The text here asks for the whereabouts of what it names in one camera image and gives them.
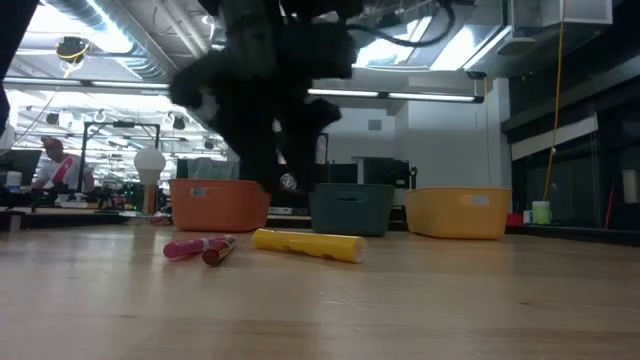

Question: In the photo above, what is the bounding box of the green white cup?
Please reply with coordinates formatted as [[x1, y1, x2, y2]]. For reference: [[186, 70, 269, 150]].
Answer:
[[531, 200, 553, 226]]

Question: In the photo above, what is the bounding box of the black monitor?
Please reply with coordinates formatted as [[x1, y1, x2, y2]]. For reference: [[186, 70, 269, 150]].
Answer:
[[0, 148, 43, 187]]

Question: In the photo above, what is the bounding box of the black rig frame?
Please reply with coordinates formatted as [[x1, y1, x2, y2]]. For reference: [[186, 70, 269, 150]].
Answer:
[[78, 121, 161, 194]]

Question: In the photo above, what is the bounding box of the thick yellow highlighter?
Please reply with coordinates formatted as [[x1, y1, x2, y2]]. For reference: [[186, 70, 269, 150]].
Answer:
[[251, 228, 368, 265]]

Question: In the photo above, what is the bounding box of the pink marker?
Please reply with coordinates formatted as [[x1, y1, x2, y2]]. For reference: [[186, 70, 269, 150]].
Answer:
[[162, 234, 236, 260]]

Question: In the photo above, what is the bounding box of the orange plastic bin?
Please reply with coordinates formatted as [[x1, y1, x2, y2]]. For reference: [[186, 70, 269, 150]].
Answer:
[[168, 178, 273, 234]]

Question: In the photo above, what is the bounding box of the yellow cable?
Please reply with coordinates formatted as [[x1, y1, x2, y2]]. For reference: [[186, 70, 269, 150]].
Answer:
[[542, 0, 567, 202]]

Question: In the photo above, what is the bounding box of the brown marker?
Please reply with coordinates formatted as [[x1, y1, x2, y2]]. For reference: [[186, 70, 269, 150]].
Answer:
[[201, 236, 238, 268]]

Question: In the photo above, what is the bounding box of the ceiling cord reel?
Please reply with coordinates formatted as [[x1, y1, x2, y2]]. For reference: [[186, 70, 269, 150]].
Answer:
[[55, 35, 91, 65]]

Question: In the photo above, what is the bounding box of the long led light bar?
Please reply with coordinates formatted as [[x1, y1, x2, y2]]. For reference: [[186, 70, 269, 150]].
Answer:
[[0, 77, 485, 104]]

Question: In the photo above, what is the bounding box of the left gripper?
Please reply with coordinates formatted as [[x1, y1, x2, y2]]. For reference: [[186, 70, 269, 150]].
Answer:
[[169, 0, 366, 195]]

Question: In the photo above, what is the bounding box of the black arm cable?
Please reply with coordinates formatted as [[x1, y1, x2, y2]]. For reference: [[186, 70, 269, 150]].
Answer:
[[349, 0, 457, 49]]

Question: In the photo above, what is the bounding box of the white bulb chrome lamp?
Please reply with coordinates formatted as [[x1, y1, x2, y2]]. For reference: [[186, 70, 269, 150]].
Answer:
[[133, 146, 168, 217]]

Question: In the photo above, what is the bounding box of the black partition screen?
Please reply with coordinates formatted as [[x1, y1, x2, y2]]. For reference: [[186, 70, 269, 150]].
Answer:
[[175, 157, 359, 209]]

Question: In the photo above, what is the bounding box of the teal plastic bin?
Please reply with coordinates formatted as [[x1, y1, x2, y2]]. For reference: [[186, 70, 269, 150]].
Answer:
[[308, 182, 397, 237]]

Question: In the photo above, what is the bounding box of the yellow plastic bin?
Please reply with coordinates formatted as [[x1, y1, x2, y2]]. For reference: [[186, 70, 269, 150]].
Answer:
[[403, 186, 513, 241]]

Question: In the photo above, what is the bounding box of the black aluminium table frame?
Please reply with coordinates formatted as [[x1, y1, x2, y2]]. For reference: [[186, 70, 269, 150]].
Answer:
[[0, 209, 640, 247]]

